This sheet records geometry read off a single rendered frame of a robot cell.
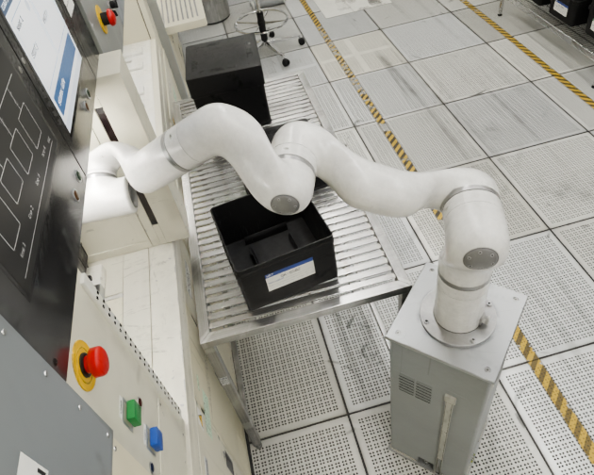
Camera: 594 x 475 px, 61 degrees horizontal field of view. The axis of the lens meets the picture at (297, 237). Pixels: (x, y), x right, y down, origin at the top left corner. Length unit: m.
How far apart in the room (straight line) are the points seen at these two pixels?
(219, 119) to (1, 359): 0.57
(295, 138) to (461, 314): 0.59
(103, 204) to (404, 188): 0.64
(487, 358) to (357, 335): 1.00
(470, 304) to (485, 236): 0.28
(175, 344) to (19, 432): 0.80
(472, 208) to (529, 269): 1.51
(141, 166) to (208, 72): 0.99
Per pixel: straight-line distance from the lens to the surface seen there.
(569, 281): 2.53
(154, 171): 1.04
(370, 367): 2.17
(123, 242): 1.54
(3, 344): 0.55
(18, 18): 0.90
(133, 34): 2.76
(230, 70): 1.97
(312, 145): 1.01
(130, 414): 0.83
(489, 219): 1.03
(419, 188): 1.03
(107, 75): 1.24
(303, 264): 1.36
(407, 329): 1.36
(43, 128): 0.82
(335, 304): 1.40
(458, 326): 1.32
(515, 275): 2.50
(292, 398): 2.13
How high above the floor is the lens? 1.90
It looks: 46 degrees down
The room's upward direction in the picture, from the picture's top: 12 degrees counter-clockwise
